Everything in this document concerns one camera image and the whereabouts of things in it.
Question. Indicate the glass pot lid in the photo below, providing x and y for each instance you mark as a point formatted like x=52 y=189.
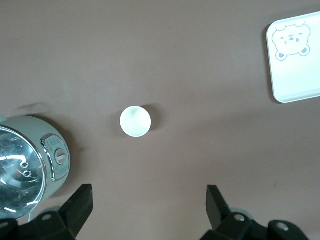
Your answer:
x=15 y=162

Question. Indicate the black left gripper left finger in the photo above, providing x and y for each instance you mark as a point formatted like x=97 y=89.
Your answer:
x=72 y=215

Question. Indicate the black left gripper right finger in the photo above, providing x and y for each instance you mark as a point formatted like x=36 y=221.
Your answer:
x=222 y=220

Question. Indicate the cream bear print tray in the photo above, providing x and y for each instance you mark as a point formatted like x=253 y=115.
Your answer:
x=295 y=75

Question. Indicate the white IKEA cup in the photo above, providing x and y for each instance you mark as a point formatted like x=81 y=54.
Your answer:
x=135 y=122

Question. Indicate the grey-green electric pot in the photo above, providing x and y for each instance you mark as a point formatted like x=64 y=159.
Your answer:
x=32 y=125

